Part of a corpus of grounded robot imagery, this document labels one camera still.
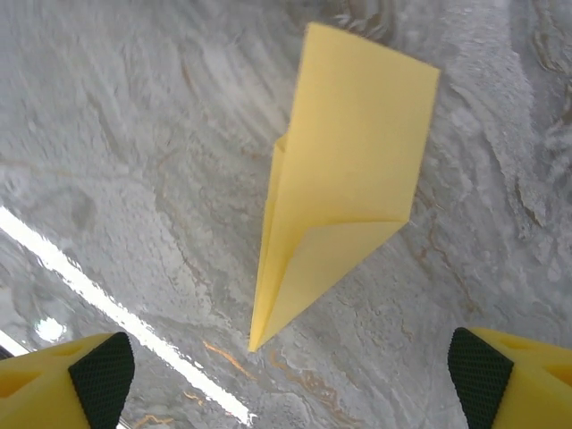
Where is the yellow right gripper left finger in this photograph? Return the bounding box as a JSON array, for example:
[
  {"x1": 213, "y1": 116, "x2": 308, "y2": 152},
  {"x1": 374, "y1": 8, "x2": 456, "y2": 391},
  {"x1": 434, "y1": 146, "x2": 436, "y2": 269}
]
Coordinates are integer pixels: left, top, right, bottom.
[{"x1": 0, "y1": 331, "x2": 136, "y2": 429}]

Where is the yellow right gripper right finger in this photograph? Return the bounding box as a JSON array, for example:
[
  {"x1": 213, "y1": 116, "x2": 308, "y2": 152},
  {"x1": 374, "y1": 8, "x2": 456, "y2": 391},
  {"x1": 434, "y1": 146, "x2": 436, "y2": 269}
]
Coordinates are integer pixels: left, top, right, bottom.
[{"x1": 447, "y1": 326, "x2": 572, "y2": 429}]

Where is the yellow paper sheet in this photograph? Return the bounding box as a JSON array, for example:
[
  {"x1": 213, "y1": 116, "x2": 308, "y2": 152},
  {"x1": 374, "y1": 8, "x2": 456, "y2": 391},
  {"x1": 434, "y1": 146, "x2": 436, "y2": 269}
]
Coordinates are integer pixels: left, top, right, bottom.
[{"x1": 248, "y1": 21, "x2": 442, "y2": 354}]

